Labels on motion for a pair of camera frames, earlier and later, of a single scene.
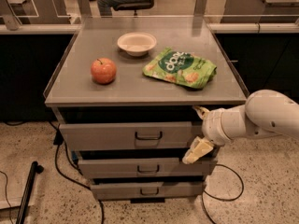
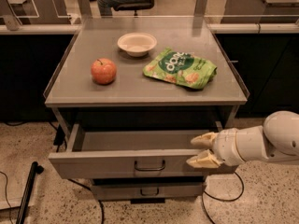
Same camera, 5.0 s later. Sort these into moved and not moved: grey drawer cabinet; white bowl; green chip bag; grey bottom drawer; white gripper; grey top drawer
Moved: white gripper; grey top drawer
Not moved: green chip bag; grey drawer cabinet; white bowl; grey bottom drawer
